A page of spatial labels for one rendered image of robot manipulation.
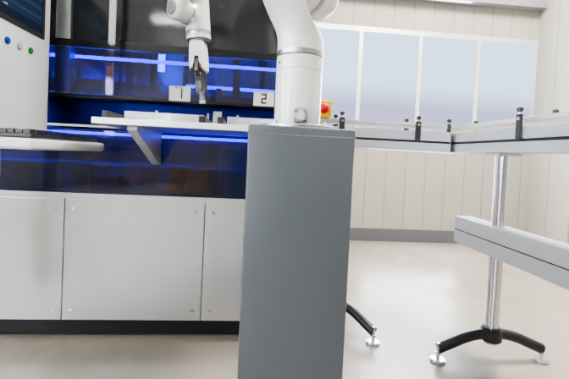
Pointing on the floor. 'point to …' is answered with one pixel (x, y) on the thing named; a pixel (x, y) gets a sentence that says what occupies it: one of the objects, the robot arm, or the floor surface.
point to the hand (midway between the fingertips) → (201, 86)
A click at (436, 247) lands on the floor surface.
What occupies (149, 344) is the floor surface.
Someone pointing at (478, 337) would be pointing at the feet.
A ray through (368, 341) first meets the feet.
